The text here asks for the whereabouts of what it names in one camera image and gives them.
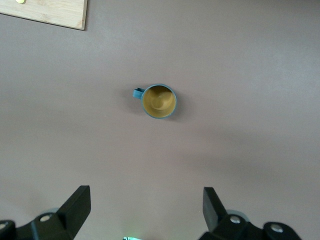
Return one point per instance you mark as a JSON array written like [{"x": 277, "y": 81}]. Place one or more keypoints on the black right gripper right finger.
[{"x": 212, "y": 212}]

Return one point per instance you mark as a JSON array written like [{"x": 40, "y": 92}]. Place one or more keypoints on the bamboo cutting board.
[{"x": 50, "y": 12}]

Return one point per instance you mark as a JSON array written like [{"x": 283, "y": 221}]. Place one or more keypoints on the teal cup with yellow inside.
[{"x": 158, "y": 101}]

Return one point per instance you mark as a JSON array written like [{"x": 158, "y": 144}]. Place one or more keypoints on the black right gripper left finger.
[{"x": 70, "y": 215}]

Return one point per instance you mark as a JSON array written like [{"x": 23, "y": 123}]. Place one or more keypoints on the brown table cloth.
[{"x": 225, "y": 62}]

